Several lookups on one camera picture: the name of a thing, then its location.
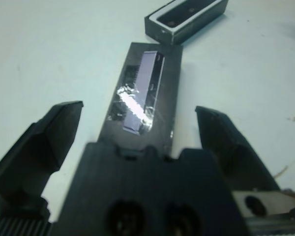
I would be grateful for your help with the black box base white insert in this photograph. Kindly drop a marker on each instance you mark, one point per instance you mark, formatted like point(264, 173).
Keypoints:
point(186, 34)

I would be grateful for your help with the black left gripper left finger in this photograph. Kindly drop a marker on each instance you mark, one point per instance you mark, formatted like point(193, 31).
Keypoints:
point(32, 157)

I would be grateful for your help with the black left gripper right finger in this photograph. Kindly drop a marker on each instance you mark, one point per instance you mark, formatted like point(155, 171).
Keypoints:
point(231, 152)

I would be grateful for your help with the black box lid with print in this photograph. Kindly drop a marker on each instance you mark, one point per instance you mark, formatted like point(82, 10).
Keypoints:
point(167, 98)

